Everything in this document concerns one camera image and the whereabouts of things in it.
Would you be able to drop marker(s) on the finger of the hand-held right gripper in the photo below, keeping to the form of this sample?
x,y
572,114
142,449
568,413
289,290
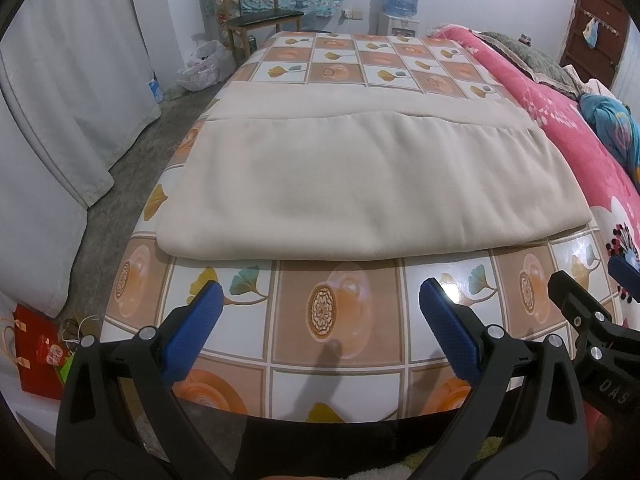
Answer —
x,y
570,295
625,277

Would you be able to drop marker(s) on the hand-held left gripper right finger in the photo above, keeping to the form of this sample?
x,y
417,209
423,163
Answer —
x,y
450,330

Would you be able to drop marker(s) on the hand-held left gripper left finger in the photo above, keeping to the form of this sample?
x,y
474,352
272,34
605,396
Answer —
x,y
192,330

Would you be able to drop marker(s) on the cream zip sweatshirt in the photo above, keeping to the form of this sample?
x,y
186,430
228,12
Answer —
x,y
350,185

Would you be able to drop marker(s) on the coffee cup patterned tablecloth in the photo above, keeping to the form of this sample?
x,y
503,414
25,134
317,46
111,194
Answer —
x,y
350,310

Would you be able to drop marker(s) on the brown paper bag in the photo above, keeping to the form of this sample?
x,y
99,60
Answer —
x,y
75,330

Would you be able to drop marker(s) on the green paper bag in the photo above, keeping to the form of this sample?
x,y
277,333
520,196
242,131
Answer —
x,y
67,370

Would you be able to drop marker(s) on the dark cloth strip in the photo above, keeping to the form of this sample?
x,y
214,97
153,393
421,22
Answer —
x,y
340,435

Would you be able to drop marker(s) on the blue printed cloth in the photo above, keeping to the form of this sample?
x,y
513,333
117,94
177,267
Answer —
x,y
615,125

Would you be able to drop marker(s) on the red gift bag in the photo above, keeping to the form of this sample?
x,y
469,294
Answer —
x,y
35,355

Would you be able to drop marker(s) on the pink floral blanket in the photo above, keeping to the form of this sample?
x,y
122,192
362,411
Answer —
x,y
550,110

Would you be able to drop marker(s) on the white pink cloth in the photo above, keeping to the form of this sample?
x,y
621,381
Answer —
x,y
597,89

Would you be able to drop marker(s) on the grey blanket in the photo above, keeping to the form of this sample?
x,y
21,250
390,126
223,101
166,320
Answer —
x,y
540,62

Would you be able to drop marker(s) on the blue packet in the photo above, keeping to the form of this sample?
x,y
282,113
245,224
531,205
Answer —
x,y
155,91

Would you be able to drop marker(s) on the small hanging cloth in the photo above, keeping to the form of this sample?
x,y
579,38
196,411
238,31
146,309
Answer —
x,y
591,32

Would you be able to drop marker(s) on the white plastic bag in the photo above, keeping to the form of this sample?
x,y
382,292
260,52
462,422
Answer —
x,y
205,65

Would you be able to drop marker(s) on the brown wooden door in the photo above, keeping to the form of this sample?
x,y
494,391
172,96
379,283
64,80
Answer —
x,y
600,5

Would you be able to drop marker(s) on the white curtain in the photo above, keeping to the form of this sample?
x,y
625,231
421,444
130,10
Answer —
x,y
65,85

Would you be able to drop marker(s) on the green bottle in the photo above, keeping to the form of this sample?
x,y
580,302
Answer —
x,y
253,45

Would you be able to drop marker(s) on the white water dispenser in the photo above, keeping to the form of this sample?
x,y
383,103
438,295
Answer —
x,y
400,25

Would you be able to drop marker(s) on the wooden chair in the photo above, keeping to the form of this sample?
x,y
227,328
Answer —
x,y
265,19

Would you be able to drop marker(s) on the patterned panel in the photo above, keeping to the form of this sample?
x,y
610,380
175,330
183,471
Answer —
x,y
222,10

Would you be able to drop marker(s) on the wall socket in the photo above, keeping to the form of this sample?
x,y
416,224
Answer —
x,y
352,14

